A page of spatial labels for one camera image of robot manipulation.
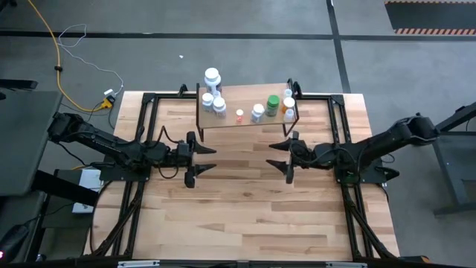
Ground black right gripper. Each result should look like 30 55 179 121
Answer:
266 130 317 185

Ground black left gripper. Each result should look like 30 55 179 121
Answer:
165 130 217 189

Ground orange pill bottle white cap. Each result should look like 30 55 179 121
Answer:
281 96 297 115

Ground green medicine bottle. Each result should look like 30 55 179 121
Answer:
265 95 280 118

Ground medium white bottle grey label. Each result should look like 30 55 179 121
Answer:
201 92 216 113

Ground large white bottle purple label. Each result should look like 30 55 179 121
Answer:
203 66 223 94

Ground wooden shelf black metal legs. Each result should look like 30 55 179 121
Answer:
195 83 300 144

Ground white power box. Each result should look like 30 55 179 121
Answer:
71 167 104 215

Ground black angled bar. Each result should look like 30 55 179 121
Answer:
33 169 100 208

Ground black and orange clamp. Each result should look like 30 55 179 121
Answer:
398 255 431 264

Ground dark grey low desk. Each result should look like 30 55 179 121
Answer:
0 191 48 228

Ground black flat bar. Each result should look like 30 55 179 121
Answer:
0 78 39 92

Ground black hazard-striped floor mat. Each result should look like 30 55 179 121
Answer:
384 0 476 36

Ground black computer mouse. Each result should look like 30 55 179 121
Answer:
0 222 31 261

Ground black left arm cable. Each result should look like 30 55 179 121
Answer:
156 125 180 180

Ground thin white cable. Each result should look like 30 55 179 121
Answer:
57 23 125 96

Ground silver aluminium bracket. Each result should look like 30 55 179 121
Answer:
117 260 161 268
324 261 368 268

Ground black frame side table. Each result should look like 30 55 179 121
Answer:
410 100 476 220

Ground yellow power cable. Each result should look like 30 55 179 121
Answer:
26 0 112 112

